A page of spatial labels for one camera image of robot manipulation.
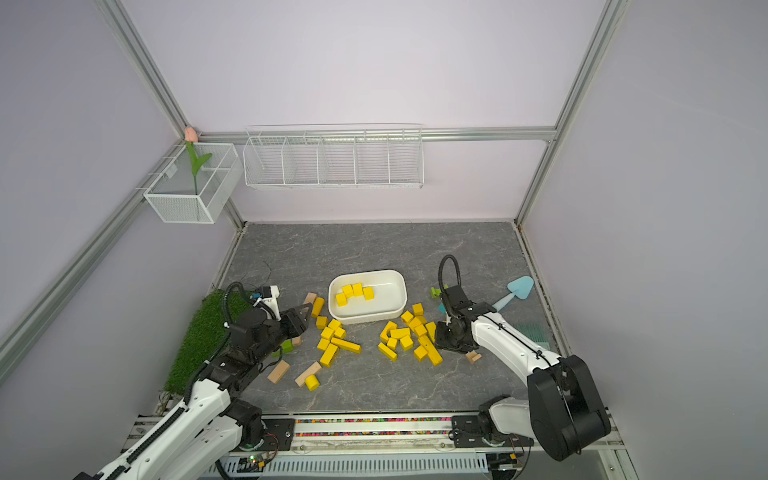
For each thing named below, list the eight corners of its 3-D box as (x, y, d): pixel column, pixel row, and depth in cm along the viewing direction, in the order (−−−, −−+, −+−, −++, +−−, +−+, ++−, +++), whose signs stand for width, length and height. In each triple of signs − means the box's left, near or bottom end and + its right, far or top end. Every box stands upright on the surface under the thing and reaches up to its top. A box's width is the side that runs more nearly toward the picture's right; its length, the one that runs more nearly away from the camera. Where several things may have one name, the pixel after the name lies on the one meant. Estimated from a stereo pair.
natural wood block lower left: (268, 379, 84) (265, 377, 83) (283, 361, 88) (280, 358, 86) (277, 385, 83) (274, 383, 82) (291, 366, 87) (289, 364, 85)
